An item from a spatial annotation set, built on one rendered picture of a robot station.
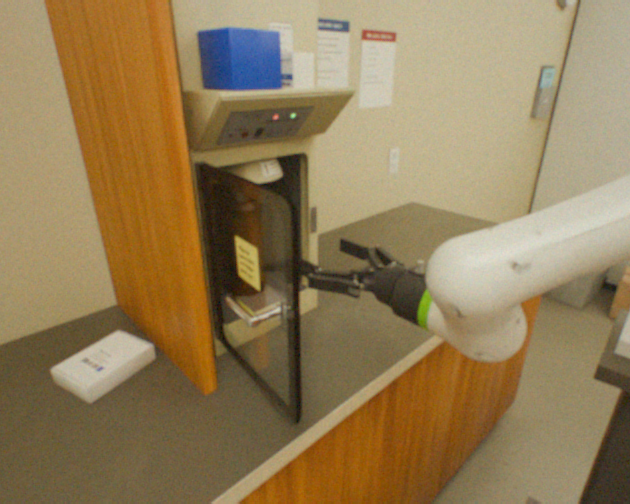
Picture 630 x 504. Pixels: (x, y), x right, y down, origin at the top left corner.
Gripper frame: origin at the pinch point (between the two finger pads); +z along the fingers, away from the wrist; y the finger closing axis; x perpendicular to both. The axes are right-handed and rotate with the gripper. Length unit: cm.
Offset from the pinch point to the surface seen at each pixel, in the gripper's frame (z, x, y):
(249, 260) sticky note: -2.8, -5.9, 19.5
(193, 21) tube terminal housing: 16.2, -41.6, 14.4
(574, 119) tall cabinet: 42, -1, -293
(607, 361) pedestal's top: -45, 26, -46
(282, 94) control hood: 4.8, -30.6, 5.2
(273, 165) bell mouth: 19.1, -14.9, -3.2
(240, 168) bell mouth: 20.6, -15.1, 4.7
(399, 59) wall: 59, -38, -102
